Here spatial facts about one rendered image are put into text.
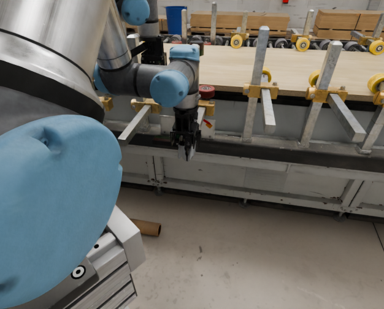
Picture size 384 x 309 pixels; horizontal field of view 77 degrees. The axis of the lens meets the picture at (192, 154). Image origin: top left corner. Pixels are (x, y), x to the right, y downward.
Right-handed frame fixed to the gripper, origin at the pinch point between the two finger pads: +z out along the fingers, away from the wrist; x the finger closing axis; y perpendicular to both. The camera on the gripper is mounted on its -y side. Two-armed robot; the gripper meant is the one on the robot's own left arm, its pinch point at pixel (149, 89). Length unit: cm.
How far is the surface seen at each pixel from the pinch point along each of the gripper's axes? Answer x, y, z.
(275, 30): 600, 115, 72
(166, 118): 5.4, 4.7, 16.0
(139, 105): 5.3, -7.8, 10.6
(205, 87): 15.1, 21.0, 3.9
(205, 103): 6.5, 22.3, 7.7
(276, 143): 7, 56, 25
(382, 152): 8, 101, 25
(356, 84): 36, 92, 5
